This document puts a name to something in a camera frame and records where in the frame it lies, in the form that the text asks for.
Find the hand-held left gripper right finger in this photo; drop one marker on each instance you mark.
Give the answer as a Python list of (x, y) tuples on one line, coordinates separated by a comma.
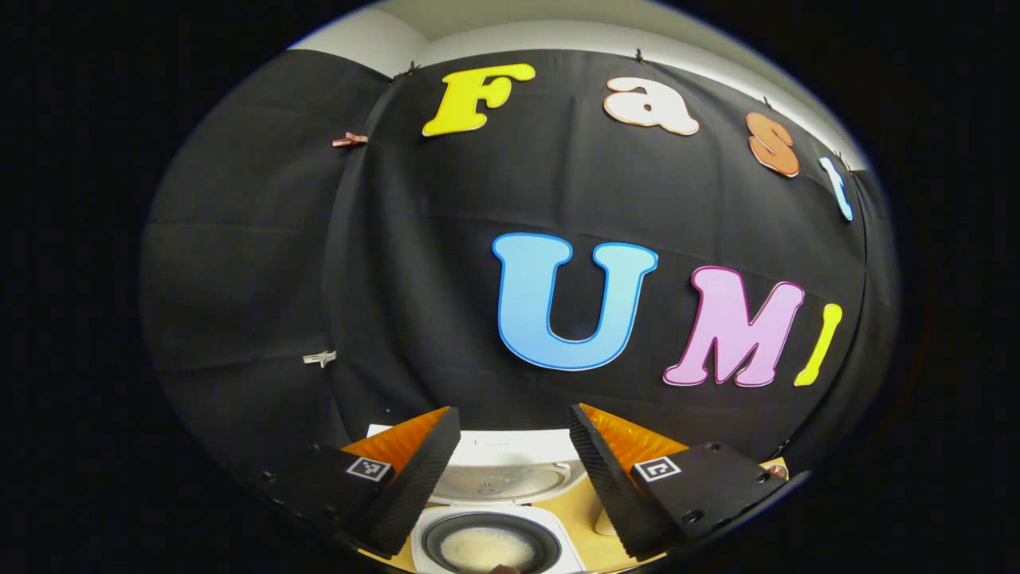
[(606, 478)]

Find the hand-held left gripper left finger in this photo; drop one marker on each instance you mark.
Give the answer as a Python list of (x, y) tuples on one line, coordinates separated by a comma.
[(422, 470)]

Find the white rice cooker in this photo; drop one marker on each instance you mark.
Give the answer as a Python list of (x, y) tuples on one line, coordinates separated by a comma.
[(510, 454)]

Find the white rice portion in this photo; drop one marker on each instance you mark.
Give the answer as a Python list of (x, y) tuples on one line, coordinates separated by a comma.
[(486, 550)]

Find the white clip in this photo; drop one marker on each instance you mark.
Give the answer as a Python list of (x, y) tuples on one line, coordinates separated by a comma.
[(319, 358)]

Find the wooden clothes peg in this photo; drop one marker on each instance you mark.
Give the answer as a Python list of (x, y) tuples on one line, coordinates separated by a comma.
[(351, 140)]

